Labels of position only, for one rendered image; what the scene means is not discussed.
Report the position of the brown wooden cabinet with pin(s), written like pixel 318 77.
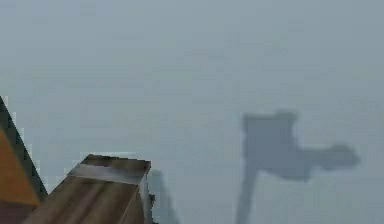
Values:
pixel 96 196

